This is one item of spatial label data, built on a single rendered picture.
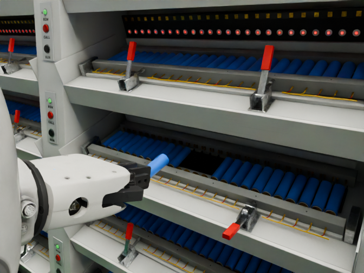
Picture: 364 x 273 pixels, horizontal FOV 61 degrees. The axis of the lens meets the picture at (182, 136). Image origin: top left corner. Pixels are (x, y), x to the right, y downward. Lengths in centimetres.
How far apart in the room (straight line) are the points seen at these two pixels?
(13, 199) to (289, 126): 35
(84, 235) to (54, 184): 56
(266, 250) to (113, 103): 39
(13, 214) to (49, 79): 60
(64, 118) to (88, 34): 20
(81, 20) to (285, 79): 48
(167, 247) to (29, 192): 47
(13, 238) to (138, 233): 58
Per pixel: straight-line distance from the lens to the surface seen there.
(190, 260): 70
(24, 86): 89
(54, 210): 31
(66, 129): 76
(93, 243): 83
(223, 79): 55
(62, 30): 74
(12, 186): 20
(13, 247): 21
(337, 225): 52
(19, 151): 97
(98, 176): 33
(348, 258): 52
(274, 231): 53
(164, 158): 47
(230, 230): 48
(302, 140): 46
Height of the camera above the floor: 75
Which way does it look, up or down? 15 degrees down
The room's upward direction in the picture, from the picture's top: 3 degrees clockwise
